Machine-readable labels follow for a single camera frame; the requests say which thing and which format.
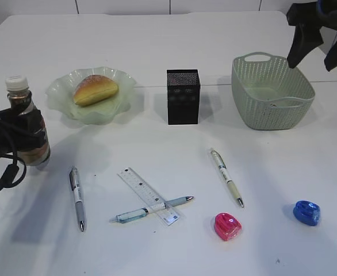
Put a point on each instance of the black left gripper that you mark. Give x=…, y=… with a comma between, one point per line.
x=10, y=135

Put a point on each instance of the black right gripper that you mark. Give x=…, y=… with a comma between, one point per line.
x=307, y=35

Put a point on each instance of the brown Nescafe coffee bottle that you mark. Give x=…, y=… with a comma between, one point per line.
x=33, y=144

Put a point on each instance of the sugared bread roll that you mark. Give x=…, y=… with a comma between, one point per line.
x=93, y=89

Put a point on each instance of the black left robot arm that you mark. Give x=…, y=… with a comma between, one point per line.
x=23, y=130

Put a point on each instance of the blue black right robot arm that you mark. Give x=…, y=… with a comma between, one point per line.
x=327, y=12

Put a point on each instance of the green wavy glass plate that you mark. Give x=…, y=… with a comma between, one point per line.
x=60, y=96

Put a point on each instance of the green woven plastic basket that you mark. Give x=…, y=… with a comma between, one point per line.
x=259, y=79

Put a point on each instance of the grey white ballpoint pen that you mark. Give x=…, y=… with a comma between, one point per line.
x=78, y=198

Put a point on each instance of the black mesh pen holder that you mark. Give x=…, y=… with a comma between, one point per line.
x=183, y=96

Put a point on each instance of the blue clear ballpoint pen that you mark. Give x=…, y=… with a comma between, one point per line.
x=143, y=212

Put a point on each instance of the beige white ballpoint pen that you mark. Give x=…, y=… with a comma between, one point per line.
x=226, y=177

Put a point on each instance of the blue translucent sharpener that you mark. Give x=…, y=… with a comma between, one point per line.
x=307, y=212

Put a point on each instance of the pink translucent sharpener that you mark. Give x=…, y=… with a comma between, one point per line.
x=227, y=226

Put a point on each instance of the clear plastic ruler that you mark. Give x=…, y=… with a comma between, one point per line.
x=152, y=199

